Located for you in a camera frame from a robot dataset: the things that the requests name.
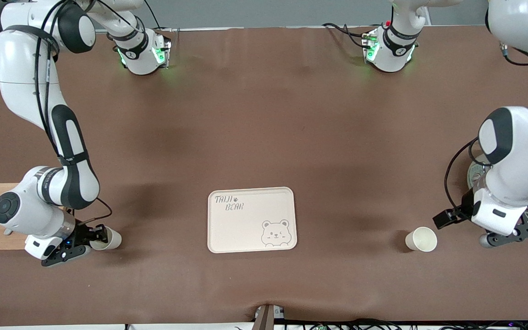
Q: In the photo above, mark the white IKEA cup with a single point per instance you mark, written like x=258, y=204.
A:
x=113, y=239
x=422, y=239

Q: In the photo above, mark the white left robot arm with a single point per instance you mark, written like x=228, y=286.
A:
x=520, y=142

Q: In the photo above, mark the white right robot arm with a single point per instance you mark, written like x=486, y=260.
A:
x=16, y=59

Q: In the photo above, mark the grey-green electric cooking pot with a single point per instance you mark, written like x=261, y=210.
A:
x=474, y=176

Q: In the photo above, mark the beige bear print tray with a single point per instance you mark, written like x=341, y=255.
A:
x=250, y=229

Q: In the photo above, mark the metal table clamp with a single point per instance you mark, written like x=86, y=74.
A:
x=264, y=318

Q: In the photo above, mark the brown table cloth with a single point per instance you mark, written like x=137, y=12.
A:
x=264, y=137

